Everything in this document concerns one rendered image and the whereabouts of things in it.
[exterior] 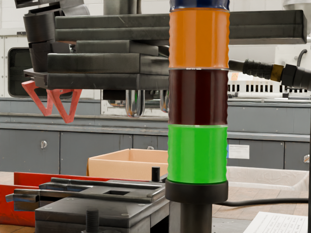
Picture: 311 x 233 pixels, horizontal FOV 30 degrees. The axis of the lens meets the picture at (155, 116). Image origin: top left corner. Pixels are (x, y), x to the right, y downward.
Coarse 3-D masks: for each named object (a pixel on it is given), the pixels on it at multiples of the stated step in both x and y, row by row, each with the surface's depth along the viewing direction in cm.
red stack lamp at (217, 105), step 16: (176, 80) 35; (192, 80) 35; (208, 80) 35; (224, 80) 35; (176, 96) 35; (192, 96) 35; (208, 96) 35; (224, 96) 35; (176, 112) 35; (192, 112) 35; (208, 112) 35; (224, 112) 36
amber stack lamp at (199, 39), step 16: (176, 16) 35; (192, 16) 35; (208, 16) 34; (224, 16) 35; (176, 32) 35; (192, 32) 35; (208, 32) 35; (224, 32) 35; (176, 48) 35; (192, 48) 35; (208, 48) 35; (224, 48) 35; (176, 64) 35; (192, 64) 35; (208, 64) 35; (224, 64) 35
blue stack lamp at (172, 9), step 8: (176, 0) 35; (184, 0) 35; (192, 0) 34; (200, 0) 34; (208, 0) 34; (216, 0) 35; (224, 0) 35; (176, 8) 35; (184, 8) 35; (192, 8) 35; (200, 8) 35; (208, 8) 35; (216, 8) 35; (224, 8) 35
